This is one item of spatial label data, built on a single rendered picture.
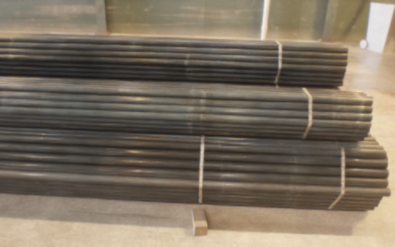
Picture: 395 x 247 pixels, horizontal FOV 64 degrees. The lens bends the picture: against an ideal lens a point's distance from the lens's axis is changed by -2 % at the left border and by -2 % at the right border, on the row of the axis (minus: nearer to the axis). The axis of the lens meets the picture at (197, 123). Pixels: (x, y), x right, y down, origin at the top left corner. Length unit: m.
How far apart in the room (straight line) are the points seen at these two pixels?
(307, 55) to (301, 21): 6.84
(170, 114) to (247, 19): 7.23
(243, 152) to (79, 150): 1.07
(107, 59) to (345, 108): 1.68
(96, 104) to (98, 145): 0.27
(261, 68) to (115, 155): 1.20
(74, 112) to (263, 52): 1.38
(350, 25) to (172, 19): 4.76
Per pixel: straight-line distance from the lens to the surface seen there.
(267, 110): 2.07
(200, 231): 2.13
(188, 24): 9.09
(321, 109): 2.16
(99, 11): 9.32
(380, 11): 8.80
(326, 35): 9.40
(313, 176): 2.21
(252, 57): 2.44
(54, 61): 2.67
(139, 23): 9.28
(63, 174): 2.29
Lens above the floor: 1.48
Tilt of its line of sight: 24 degrees down
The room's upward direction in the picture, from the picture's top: 2 degrees clockwise
